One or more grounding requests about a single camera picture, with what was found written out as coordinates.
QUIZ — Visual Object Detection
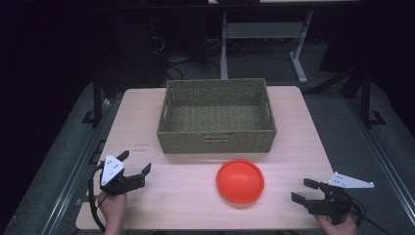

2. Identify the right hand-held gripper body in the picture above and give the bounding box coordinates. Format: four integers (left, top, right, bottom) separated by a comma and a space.
307, 171, 376, 226

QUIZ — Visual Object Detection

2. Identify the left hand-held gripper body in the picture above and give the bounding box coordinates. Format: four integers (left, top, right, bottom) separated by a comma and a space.
98, 154, 146, 197

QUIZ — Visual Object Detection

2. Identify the person's right hand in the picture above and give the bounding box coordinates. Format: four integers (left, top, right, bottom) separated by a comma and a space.
314, 212, 359, 235

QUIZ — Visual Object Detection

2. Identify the person's left hand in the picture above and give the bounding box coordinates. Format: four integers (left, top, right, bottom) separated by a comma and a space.
97, 190, 128, 235

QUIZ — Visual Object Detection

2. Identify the orange plastic bowl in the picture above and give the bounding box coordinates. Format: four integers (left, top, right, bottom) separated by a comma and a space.
215, 158, 266, 205

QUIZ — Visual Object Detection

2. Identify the green woven basket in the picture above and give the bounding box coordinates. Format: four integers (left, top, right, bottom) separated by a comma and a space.
156, 77, 278, 155

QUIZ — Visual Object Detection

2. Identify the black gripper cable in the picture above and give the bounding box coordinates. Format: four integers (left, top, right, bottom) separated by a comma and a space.
339, 190, 394, 235
86, 162, 108, 234

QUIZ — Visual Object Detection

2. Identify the aluminium floor rail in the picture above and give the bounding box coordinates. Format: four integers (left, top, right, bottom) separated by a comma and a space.
346, 97, 415, 226
40, 97, 114, 235

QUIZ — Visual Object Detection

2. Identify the black metal stand post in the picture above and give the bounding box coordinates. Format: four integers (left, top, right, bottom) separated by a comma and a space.
81, 70, 107, 126
358, 67, 388, 128

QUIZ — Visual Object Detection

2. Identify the bundle of floor cables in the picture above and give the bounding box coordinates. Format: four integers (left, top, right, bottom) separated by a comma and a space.
148, 19, 223, 81

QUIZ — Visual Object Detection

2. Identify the grey metal desk frame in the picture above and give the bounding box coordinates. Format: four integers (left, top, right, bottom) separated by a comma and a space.
219, 10, 315, 85

